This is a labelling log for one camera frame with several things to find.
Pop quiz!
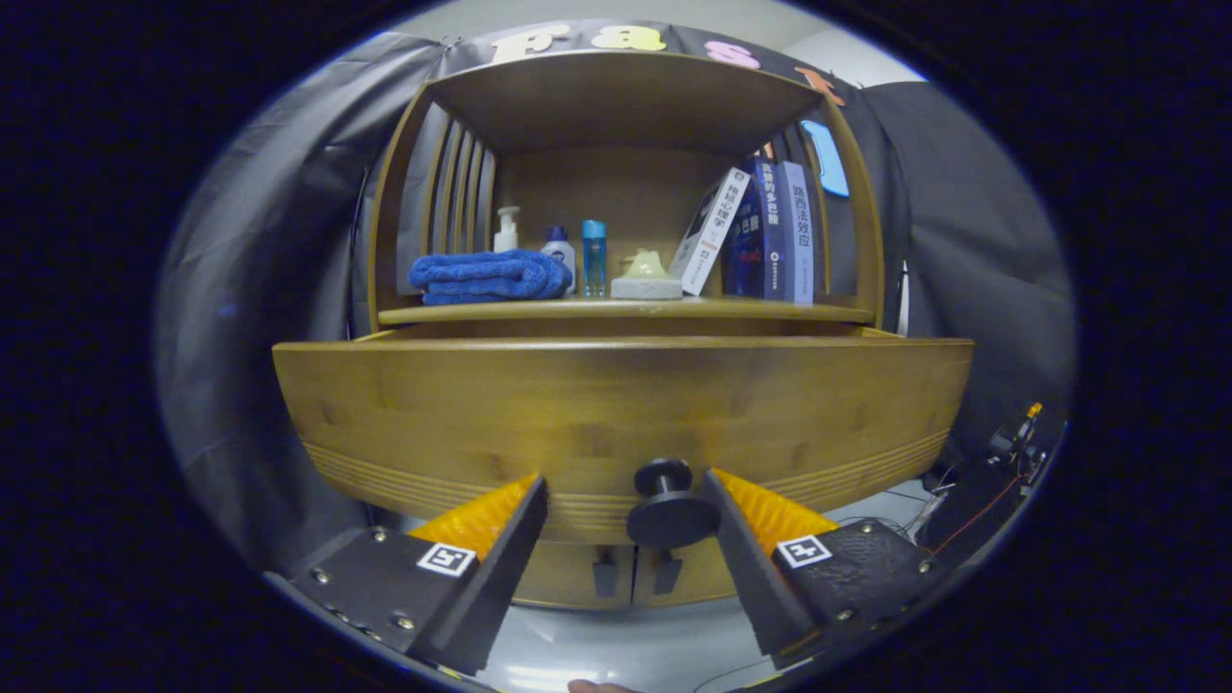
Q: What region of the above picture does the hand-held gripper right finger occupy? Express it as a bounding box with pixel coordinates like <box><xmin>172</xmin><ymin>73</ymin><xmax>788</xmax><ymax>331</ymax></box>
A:
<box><xmin>701</xmin><ymin>468</ymin><xmax>949</xmax><ymax>672</ymax></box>

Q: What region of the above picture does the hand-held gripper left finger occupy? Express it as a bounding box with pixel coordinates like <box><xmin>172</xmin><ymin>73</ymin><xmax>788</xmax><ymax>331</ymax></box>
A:
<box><xmin>289</xmin><ymin>474</ymin><xmax>550</xmax><ymax>677</ymax></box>

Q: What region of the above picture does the black round drawer knob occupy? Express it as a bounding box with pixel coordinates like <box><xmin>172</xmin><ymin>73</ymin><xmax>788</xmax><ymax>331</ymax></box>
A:
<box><xmin>627</xmin><ymin>458</ymin><xmax>721</xmax><ymax>550</ymax></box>

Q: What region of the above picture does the small cream cone-shaped flask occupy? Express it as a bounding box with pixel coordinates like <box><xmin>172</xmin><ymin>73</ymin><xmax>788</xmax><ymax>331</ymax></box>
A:
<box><xmin>610</xmin><ymin>252</ymin><xmax>684</xmax><ymax>301</ymax></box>

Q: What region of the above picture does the wooden cabinet door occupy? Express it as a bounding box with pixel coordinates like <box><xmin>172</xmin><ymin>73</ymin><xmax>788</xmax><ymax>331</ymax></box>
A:
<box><xmin>510</xmin><ymin>539</ymin><xmax>636</xmax><ymax>609</ymax></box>
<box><xmin>633</xmin><ymin>539</ymin><xmax>740</xmax><ymax>607</ymax></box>

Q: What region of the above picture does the wooden countertop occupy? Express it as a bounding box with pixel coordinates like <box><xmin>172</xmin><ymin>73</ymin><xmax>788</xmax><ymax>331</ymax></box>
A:
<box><xmin>377</xmin><ymin>294</ymin><xmax>877</xmax><ymax>326</ymax></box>

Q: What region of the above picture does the wooden cabinet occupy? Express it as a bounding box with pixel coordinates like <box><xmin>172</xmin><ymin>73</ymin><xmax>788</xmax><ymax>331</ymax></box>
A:
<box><xmin>366</xmin><ymin>48</ymin><xmax>885</xmax><ymax>611</ymax></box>

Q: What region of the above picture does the black equipment case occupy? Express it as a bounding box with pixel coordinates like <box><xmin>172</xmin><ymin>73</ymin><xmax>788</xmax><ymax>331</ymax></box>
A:
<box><xmin>919</xmin><ymin>452</ymin><xmax>1026</xmax><ymax>564</ymax></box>

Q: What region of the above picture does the orange-tipped black clamp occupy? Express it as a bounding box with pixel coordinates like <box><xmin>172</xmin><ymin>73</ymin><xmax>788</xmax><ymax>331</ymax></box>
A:
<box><xmin>991</xmin><ymin>401</ymin><xmax>1048</xmax><ymax>473</ymax></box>

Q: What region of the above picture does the folded blue towel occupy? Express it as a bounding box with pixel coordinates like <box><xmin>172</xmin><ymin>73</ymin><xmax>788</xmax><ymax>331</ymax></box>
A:
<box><xmin>408</xmin><ymin>249</ymin><xmax>573</xmax><ymax>307</ymax></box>

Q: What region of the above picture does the white bottle blue cap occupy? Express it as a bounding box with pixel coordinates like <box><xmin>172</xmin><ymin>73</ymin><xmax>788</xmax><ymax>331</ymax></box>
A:
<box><xmin>541</xmin><ymin>225</ymin><xmax>578</xmax><ymax>295</ymax></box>

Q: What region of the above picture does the clear blue bottle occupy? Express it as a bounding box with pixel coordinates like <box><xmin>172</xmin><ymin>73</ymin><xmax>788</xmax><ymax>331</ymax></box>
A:
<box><xmin>581</xmin><ymin>219</ymin><xmax>609</xmax><ymax>298</ymax></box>

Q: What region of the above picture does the dark blue book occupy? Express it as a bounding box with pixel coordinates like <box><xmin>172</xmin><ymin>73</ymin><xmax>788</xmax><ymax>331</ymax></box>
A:
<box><xmin>722</xmin><ymin>159</ymin><xmax>785</xmax><ymax>299</ymax></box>

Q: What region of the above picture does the white book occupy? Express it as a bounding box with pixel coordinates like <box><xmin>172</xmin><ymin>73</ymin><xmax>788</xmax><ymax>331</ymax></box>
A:
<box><xmin>668</xmin><ymin>167</ymin><xmax>752</xmax><ymax>296</ymax></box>

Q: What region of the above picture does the pale blue book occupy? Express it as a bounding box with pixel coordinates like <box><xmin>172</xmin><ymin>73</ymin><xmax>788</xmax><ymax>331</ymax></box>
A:
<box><xmin>778</xmin><ymin>161</ymin><xmax>815</xmax><ymax>306</ymax></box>

